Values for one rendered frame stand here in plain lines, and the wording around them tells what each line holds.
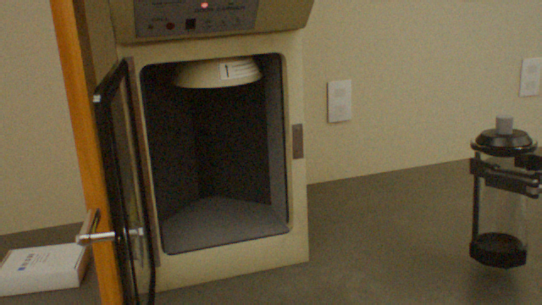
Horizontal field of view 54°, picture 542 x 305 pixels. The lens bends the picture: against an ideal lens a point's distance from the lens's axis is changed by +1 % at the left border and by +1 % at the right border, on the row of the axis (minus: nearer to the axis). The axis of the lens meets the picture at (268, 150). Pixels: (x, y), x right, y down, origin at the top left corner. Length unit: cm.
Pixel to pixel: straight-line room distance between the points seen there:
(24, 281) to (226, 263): 39
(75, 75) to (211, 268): 45
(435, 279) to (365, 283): 13
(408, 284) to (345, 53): 69
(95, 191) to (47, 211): 59
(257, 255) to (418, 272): 31
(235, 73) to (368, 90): 64
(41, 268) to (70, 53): 49
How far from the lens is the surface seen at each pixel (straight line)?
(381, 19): 153
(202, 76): 97
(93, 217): 75
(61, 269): 114
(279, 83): 101
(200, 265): 105
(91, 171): 87
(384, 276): 108
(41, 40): 136
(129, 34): 88
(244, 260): 107
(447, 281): 108
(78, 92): 84
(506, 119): 101
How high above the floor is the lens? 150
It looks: 18 degrees down
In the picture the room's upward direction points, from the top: 3 degrees counter-clockwise
